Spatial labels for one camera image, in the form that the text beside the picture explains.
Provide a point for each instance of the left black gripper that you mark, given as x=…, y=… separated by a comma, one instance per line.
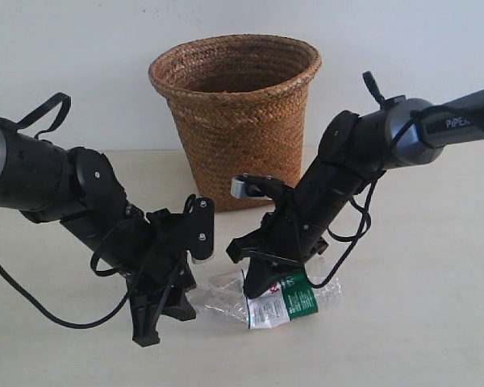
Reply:
x=160, y=243

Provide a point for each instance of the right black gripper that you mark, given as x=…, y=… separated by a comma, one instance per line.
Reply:
x=283, y=240

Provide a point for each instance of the crushed clear plastic bottle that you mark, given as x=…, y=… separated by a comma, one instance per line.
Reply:
x=287, y=299

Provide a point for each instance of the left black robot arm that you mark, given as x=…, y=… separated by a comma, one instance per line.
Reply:
x=78, y=189

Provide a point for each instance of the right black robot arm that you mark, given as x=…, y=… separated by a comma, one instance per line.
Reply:
x=353, y=154

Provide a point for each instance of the brown woven wicker basket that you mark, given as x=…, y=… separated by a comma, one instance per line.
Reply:
x=238, y=103

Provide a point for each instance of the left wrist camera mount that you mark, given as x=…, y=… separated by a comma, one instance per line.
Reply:
x=200, y=225

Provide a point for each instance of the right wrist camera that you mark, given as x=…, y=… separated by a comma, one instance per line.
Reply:
x=254, y=187

